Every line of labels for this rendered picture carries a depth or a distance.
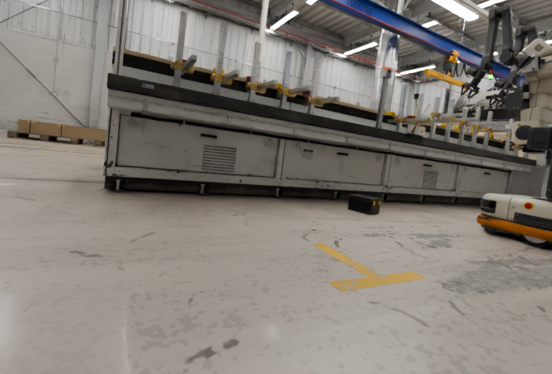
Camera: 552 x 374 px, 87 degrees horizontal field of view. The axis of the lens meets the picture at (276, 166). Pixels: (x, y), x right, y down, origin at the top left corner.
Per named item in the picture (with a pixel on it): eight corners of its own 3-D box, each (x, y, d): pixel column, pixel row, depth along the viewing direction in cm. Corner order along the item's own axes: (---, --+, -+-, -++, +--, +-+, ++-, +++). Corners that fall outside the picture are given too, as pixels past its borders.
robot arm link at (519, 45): (522, 25, 232) (528, 30, 237) (514, 28, 237) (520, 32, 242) (514, 80, 233) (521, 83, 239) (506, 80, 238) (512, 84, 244)
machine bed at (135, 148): (508, 206, 423) (517, 146, 418) (99, 191, 183) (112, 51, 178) (459, 197, 484) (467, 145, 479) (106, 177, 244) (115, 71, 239)
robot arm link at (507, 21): (509, -2, 204) (516, 4, 209) (487, 9, 216) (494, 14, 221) (512, 59, 199) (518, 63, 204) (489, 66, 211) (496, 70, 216)
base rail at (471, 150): (535, 166, 399) (536, 159, 398) (106, 86, 158) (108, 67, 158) (528, 165, 406) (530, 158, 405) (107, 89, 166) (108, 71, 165)
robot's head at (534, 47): (565, 56, 203) (549, 43, 212) (553, 48, 193) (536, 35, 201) (544, 72, 213) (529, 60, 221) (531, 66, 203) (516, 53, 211)
